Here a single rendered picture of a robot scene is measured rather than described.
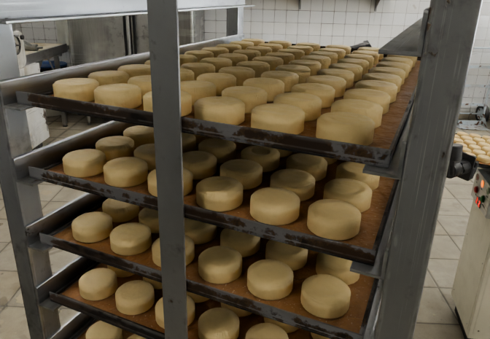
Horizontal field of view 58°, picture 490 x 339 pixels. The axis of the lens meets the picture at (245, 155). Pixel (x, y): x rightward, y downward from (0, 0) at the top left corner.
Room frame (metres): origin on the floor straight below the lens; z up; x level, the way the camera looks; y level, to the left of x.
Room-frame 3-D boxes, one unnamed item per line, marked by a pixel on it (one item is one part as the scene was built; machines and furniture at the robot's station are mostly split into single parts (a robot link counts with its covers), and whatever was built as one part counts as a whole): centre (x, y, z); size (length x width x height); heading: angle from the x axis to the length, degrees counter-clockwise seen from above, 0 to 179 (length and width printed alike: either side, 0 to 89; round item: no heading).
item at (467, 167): (1.57, -0.84, 0.99); 0.07 x 0.07 x 0.10; 35
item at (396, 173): (0.60, -0.23, 1.50); 0.64 x 0.03 x 0.03; 156
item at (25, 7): (0.76, 0.13, 1.59); 0.64 x 0.03 x 0.03; 156
